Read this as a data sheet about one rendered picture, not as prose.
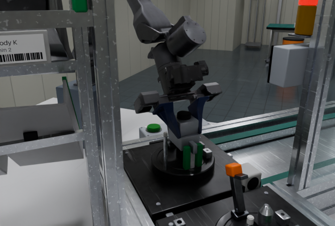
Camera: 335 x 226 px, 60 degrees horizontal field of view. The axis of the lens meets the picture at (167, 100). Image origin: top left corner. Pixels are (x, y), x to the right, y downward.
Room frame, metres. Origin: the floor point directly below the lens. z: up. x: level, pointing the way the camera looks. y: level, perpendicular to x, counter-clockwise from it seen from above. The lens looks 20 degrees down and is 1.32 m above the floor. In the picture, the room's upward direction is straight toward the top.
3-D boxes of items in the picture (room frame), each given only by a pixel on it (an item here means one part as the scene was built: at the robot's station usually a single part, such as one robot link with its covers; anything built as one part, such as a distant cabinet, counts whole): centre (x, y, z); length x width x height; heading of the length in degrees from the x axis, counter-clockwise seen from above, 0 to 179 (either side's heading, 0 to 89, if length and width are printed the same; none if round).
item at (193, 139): (0.55, -0.04, 1.06); 0.08 x 0.04 x 0.07; 24
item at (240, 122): (0.82, -0.22, 0.91); 0.89 x 0.06 x 0.11; 114
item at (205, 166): (0.56, -0.03, 0.98); 0.14 x 0.14 x 0.02
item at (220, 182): (0.56, -0.03, 0.96); 0.24 x 0.24 x 0.02; 24
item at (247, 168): (0.51, -0.16, 0.97); 0.05 x 0.05 x 0.04; 24
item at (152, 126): (0.77, 0.04, 0.96); 0.04 x 0.04 x 0.02
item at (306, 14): (0.53, -0.26, 1.29); 0.05 x 0.05 x 0.05
